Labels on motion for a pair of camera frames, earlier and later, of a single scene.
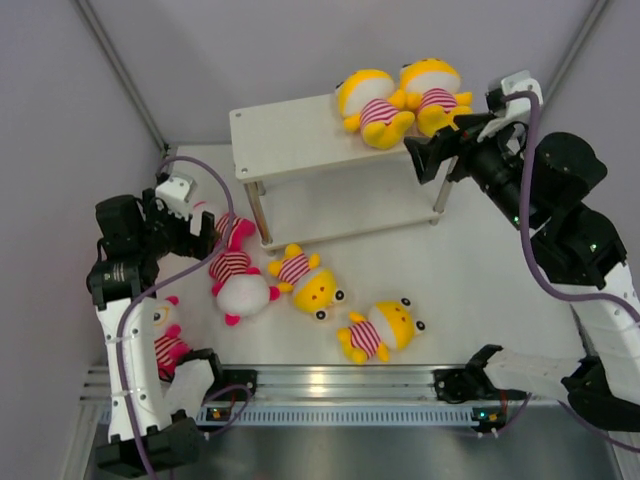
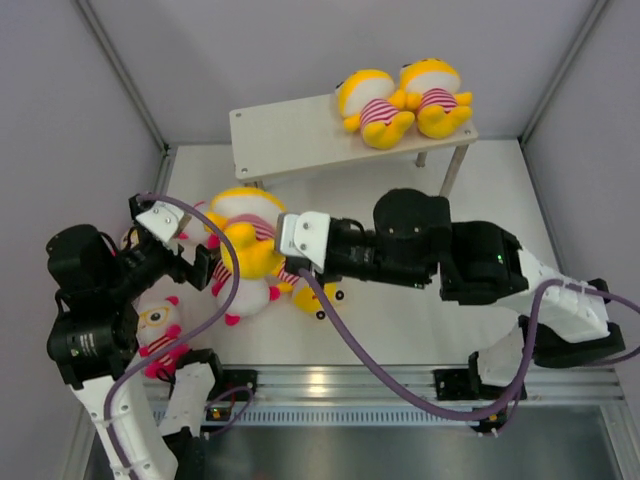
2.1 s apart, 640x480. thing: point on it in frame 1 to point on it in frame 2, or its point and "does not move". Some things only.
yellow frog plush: (363, 101) does not move
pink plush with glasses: (169, 346) does not move
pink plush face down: (240, 290) does not move
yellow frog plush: (389, 327) to (250, 217)
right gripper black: (426, 153) to (328, 275)
